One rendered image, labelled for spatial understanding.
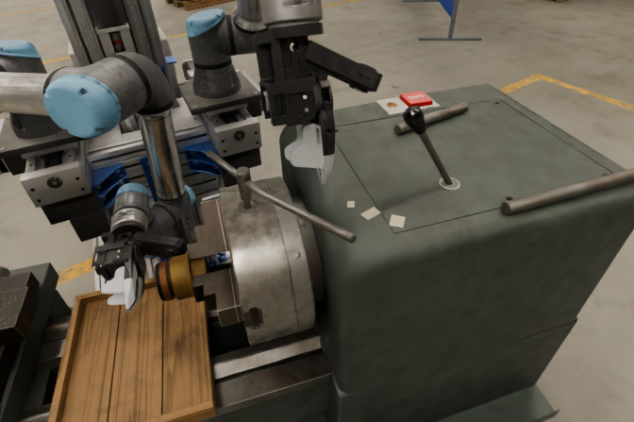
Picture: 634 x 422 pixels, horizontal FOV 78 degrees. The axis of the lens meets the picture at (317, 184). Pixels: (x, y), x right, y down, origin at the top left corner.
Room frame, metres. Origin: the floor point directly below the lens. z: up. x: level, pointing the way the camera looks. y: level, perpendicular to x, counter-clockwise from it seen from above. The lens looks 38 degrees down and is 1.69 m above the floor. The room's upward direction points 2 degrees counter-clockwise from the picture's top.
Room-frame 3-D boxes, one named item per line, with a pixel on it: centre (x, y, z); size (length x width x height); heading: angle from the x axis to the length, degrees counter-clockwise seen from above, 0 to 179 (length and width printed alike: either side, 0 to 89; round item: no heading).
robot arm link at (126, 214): (0.65, 0.43, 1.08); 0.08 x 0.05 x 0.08; 106
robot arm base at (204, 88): (1.20, 0.31, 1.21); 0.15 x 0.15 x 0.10
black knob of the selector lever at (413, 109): (0.57, -0.16, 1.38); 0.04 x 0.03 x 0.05; 106
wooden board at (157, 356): (0.47, 0.40, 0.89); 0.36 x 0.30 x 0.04; 16
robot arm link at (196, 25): (1.21, 0.31, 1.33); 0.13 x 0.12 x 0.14; 102
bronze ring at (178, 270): (0.50, 0.27, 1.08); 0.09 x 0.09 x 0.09; 16
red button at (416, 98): (0.88, -0.25, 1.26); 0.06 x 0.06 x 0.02; 16
